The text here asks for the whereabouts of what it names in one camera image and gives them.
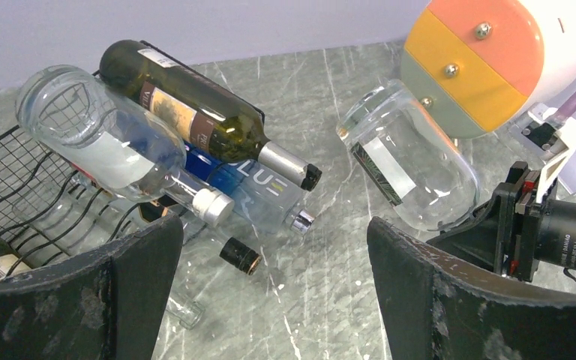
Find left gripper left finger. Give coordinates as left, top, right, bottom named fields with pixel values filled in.
left=0, top=213, right=185, bottom=360

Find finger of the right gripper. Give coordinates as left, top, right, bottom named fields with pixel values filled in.
left=427, top=198, right=505, bottom=274

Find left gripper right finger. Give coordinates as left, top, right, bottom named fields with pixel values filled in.
left=367, top=217, right=576, bottom=359

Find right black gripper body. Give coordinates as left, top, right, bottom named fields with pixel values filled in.
left=493, top=161, right=544, bottom=283

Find clear round bottle dark label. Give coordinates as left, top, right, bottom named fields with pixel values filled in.
left=337, top=79, right=480, bottom=232

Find clear square liquor bottle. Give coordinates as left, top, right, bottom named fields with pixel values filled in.
left=12, top=184, right=209, bottom=332

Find clear round bottle silver cap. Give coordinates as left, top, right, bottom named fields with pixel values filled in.
left=15, top=64, right=234, bottom=227

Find blue square bottle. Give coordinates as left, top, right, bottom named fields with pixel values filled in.
left=184, top=142, right=315, bottom=235

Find dark wine bottle white neck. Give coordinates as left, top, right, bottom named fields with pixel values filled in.
left=99, top=40, right=322, bottom=191

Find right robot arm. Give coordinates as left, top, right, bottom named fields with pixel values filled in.
left=428, top=161, right=576, bottom=282

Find cream cylinder orange face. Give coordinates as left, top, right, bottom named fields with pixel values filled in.
left=400, top=0, right=576, bottom=139

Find black wire wine rack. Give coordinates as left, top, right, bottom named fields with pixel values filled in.
left=0, top=40, right=266, bottom=279

